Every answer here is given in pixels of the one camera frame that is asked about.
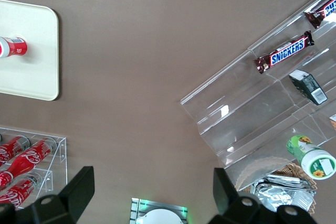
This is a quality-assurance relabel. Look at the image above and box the red white yogurt cup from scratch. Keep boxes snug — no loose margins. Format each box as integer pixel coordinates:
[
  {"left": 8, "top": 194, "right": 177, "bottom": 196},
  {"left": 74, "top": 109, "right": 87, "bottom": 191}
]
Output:
[{"left": 0, "top": 35, "right": 28, "bottom": 59}]

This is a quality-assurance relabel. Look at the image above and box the brown snickers bar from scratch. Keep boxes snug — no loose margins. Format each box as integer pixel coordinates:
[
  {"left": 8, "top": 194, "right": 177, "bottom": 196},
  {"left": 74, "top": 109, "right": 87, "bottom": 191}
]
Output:
[
  {"left": 303, "top": 0, "right": 336, "bottom": 29},
  {"left": 253, "top": 30, "right": 315, "bottom": 76}
]

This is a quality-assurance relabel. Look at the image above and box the green white drink bottle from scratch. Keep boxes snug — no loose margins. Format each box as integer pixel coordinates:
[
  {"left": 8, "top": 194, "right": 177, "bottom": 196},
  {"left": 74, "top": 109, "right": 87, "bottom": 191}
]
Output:
[{"left": 286, "top": 134, "right": 336, "bottom": 182}]

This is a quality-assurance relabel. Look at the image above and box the small black white box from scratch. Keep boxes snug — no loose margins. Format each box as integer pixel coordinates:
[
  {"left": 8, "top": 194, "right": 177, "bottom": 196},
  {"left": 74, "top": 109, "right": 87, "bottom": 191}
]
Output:
[{"left": 288, "top": 69, "right": 329, "bottom": 105}]

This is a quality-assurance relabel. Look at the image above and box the brown table cloth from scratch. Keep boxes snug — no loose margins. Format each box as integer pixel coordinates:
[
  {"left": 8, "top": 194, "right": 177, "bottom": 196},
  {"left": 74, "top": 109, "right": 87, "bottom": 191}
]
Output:
[{"left": 0, "top": 0, "right": 336, "bottom": 224}]

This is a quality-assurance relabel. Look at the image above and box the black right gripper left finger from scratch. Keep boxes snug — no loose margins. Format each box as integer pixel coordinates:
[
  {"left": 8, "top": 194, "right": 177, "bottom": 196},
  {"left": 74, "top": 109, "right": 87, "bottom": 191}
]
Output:
[{"left": 15, "top": 166, "right": 96, "bottom": 224}]

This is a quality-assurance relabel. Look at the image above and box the clear acrylic stepped display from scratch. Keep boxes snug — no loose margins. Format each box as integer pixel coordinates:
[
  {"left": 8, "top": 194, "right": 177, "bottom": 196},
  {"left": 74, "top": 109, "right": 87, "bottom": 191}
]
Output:
[{"left": 180, "top": 0, "right": 336, "bottom": 169}]

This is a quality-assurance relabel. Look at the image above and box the silver foil bag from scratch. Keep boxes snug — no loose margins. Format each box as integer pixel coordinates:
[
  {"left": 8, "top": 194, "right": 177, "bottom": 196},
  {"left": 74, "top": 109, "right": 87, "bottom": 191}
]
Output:
[{"left": 251, "top": 174, "right": 318, "bottom": 214}]

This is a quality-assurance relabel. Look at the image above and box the red cola bottle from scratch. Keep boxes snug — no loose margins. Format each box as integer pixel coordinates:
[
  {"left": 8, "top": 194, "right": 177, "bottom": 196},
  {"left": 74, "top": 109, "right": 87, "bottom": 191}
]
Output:
[
  {"left": 0, "top": 137, "right": 57, "bottom": 189},
  {"left": 0, "top": 135, "right": 30, "bottom": 168},
  {"left": 0, "top": 173, "right": 43, "bottom": 209}
]

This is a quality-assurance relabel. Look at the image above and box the beige plastic tray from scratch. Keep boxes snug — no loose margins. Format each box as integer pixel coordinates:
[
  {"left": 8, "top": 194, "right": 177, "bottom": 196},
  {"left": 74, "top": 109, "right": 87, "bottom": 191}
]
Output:
[{"left": 0, "top": 0, "right": 60, "bottom": 102}]

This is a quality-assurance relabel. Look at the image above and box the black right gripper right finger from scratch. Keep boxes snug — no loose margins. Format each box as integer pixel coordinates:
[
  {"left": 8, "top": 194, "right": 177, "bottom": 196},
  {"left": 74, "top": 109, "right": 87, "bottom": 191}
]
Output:
[{"left": 207, "top": 168, "right": 278, "bottom": 224}]

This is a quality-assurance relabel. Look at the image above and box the clear acrylic bottle rack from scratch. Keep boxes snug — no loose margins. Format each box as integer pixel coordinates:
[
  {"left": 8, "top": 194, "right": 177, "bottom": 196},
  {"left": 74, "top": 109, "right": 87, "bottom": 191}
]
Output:
[{"left": 0, "top": 126, "right": 68, "bottom": 209}]

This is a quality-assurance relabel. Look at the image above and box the light tan wicker basket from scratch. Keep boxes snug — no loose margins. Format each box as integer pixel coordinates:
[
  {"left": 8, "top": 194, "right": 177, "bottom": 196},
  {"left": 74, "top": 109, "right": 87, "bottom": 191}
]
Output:
[{"left": 235, "top": 155, "right": 319, "bottom": 216}]

